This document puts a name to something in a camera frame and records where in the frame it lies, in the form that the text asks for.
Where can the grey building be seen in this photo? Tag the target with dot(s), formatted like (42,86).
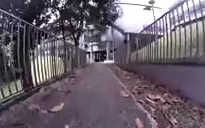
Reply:
(103,43)

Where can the grey concrete path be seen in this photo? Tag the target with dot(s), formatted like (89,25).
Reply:
(90,96)

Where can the group of dark trees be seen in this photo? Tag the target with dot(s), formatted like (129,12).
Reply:
(73,16)

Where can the green metal railing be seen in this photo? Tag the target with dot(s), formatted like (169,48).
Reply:
(40,66)
(176,36)

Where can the robot's own part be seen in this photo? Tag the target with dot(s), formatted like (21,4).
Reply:
(66,126)

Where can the leaf-strewn ground strip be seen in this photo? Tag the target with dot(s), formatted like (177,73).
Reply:
(163,103)

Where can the street lamp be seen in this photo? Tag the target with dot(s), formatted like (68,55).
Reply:
(152,8)

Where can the grey concrete ramp wall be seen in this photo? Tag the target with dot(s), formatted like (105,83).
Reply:
(176,78)

